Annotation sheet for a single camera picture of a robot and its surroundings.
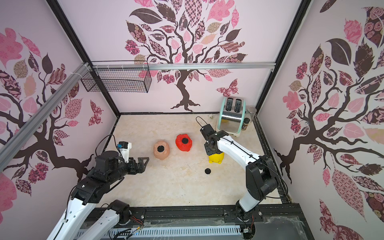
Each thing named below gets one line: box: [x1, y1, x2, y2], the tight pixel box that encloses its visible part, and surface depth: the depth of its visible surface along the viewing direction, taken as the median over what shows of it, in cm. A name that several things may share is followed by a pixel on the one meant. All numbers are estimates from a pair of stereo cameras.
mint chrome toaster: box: [217, 96, 246, 137], surface depth 99 cm
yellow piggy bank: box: [208, 152, 224, 164], surface depth 89 cm
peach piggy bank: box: [153, 140, 170, 160], surface depth 92 cm
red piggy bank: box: [175, 134, 193, 152], surface depth 95 cm
